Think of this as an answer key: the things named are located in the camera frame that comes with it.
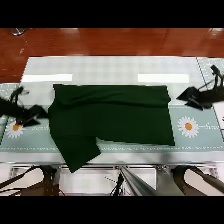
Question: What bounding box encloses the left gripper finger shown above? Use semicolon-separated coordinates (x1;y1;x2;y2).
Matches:
22;116;42;128
29;104;50;118

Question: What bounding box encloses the dark green T-shirt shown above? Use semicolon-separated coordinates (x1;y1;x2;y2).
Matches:
47;83;176;174

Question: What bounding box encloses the silver frame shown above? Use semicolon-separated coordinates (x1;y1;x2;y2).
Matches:
0;161;224;197

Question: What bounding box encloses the black cable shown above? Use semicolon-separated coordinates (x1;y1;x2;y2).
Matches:
104;172;126;197

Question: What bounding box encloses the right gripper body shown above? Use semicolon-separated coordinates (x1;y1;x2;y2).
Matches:
195;87;216;106

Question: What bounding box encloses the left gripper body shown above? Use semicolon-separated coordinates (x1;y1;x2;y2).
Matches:
11;105;33;125

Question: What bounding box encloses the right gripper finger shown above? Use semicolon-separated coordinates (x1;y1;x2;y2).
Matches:
176;86;201;101
184;98;205;112

